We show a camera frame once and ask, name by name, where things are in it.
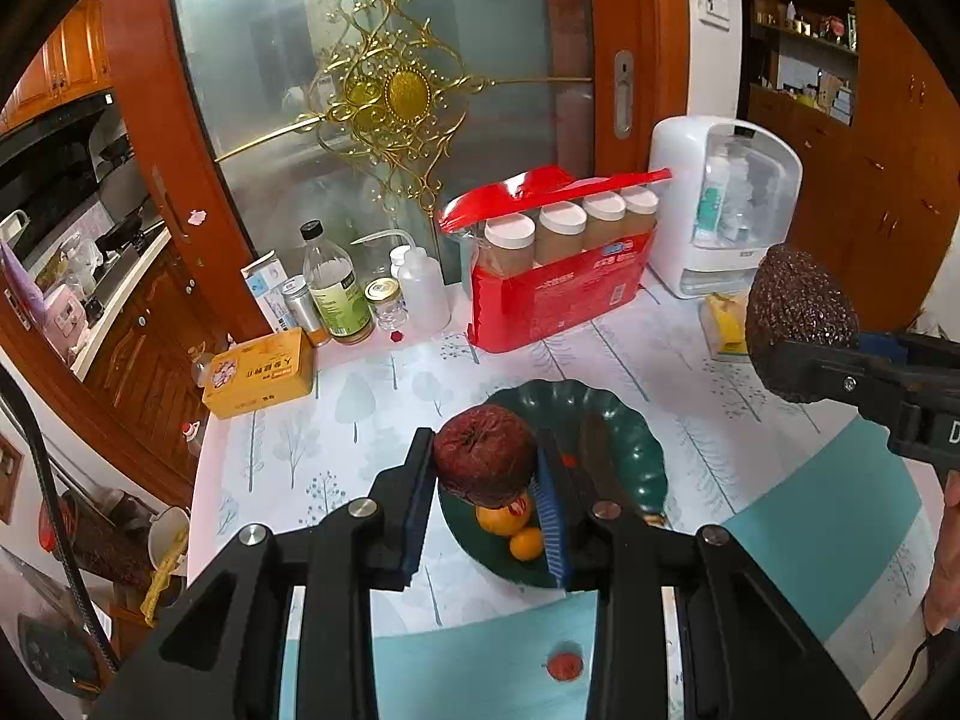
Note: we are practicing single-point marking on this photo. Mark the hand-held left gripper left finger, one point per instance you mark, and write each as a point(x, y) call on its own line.
point(416, 517)

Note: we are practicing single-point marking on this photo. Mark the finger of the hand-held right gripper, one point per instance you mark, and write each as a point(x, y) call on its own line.
point(915, 351)
point(832, 371)

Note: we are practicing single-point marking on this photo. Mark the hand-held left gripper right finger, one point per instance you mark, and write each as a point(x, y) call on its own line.
point(551, 532)

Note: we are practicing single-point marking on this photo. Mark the small orange tangerine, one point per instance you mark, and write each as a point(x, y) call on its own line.
point(525, 544)

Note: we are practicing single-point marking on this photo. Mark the large orange tangerine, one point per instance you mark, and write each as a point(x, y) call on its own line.
point(496, 521)

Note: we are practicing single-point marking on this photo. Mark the dark avocado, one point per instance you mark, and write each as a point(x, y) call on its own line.
point(802, 307)

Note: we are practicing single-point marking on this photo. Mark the dark red apple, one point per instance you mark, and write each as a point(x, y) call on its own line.
point(484, 457)

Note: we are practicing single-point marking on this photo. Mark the green scalloped plate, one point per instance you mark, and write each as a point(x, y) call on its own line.
point(622, 420)

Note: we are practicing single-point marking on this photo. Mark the person's right hand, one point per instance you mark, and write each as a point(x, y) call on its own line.
point(946, 577)

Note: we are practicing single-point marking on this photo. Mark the yellow tissue pack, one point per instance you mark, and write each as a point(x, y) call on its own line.
point(724, 326)

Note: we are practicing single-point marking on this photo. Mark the wooden shelf cabinet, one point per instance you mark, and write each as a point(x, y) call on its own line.
point(847, 187)

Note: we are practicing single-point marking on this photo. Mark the teal and white bottle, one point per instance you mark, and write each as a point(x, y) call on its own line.
point(709, 202)

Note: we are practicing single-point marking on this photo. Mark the small glass jar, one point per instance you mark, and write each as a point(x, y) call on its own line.
point(386, 307)

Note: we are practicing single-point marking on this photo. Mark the yellow cardboard box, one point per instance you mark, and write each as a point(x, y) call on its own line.
point(255, 375)

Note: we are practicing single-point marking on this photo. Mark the red box of jars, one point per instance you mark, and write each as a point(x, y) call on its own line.
point(555, 307)

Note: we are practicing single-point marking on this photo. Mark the white squeeze bottle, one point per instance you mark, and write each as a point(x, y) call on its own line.
point(424, 292)

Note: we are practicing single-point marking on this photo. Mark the white storage organizer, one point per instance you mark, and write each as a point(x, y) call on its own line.
point(675, 202)

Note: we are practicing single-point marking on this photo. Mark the glass bottle green label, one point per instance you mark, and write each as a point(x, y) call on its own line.
point(337, 300)

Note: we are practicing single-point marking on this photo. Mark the metal can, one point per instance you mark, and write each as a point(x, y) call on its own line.
point(304, 307)

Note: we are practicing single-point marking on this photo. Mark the white enamel pot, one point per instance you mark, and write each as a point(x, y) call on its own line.
point(169, 536)

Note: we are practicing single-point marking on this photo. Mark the white lid jar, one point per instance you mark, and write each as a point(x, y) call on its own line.
point(510, 247)
point(641, 210)
point(562, 234)
point(606, 219)

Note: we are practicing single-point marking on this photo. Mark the yellow cloth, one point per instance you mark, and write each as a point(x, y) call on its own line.
point(161, 581)

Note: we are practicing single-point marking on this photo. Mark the blue and white carton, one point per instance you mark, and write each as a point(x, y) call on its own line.
point(262, 289)

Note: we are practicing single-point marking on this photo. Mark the wooden base cabinets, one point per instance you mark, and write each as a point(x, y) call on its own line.
point(142, 360)

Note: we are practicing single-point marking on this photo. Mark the pink kitchen appliance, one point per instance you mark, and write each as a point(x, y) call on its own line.
point(64, 315)

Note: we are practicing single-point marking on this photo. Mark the black wok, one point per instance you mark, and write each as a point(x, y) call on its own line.
point(124, 229)

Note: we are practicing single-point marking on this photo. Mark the gold door ornament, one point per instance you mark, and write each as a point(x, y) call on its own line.
point(405, 90)

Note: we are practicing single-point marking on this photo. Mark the frosted glass door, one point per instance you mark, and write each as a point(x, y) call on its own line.
point(247, 52)

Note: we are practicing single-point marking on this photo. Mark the black range hood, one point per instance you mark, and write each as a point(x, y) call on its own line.
point(52, 142)

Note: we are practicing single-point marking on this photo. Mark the white wall switch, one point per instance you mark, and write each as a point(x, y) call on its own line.
point(712, 7)

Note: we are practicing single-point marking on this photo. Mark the wooden wall cabinets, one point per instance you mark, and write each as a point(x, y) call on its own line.
point(67, 60)

